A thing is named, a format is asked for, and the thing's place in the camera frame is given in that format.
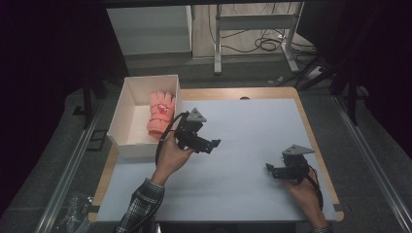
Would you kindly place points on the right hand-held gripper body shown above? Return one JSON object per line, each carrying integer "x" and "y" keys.
{"x": 296, "y": 165}

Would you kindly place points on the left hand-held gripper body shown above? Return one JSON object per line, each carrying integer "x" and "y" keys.
{"x": 187, "y": 136}

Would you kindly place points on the pink glove with red print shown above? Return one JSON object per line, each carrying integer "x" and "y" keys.
{"x": 160, "y": 115}

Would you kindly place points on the white box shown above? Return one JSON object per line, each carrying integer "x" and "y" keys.
{"x": 134, "y": 129}

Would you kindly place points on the person's left hand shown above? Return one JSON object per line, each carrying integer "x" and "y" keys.
{"x": 170, "y": 160}

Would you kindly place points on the person's right hand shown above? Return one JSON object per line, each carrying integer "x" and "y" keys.
{"x": 307, "y": 200}

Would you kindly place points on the light blue table mat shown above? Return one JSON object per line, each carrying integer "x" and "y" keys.
{"x": 233, "y": 191}

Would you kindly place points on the black metal stand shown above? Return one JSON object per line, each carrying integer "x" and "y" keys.
{"x": 87, "y": 103}
{"x": 351, "y": 97}

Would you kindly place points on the white power strip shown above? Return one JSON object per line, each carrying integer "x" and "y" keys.
{"x": 314, "y": 73}

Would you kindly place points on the white cabinet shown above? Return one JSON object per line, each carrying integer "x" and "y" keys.
{"x": 152, "y": 30}

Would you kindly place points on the clear plastic bag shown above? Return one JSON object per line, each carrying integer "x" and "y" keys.
{"x": 74, "y": 212}

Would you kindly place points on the aluminium rail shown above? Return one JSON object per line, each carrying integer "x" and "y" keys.
{"x": 69, "y": 168}
{"x": 372, "y": 161}

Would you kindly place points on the black floor bracket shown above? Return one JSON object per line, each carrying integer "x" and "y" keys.
{"x": 97, "y": 139}

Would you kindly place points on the grey metal desk frame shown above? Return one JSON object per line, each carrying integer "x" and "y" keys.
{"x": 252, "y": 22}

